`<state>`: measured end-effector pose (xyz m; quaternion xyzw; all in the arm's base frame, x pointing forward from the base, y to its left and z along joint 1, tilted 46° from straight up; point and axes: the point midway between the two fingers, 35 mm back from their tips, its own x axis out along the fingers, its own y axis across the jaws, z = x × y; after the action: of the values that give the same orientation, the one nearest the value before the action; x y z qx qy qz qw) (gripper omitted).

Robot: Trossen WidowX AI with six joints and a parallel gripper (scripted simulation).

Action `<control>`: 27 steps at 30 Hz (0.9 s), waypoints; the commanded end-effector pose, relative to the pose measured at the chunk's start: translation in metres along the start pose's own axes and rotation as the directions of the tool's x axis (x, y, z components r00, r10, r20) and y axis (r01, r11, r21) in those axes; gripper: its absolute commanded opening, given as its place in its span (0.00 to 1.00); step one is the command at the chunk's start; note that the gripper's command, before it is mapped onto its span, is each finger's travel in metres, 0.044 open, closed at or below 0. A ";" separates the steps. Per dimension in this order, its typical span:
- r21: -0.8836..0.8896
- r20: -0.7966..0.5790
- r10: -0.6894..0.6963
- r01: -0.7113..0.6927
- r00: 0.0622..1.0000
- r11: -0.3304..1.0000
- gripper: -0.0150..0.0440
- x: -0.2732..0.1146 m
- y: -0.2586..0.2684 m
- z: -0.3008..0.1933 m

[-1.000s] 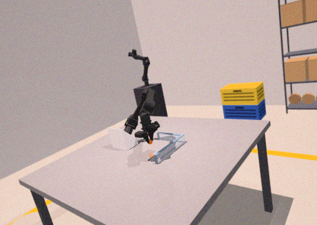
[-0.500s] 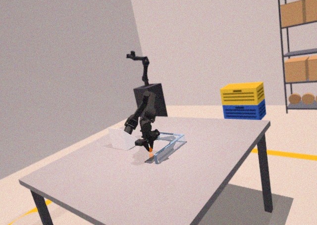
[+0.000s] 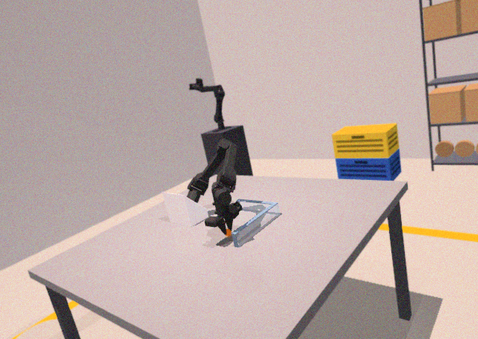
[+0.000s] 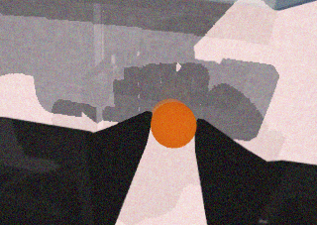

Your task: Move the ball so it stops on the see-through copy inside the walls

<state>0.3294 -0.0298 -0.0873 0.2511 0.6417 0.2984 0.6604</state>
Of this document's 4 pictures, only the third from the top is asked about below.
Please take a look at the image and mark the clear low corner walls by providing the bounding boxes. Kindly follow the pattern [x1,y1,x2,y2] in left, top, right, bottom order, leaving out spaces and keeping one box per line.
[236,202,280,246]

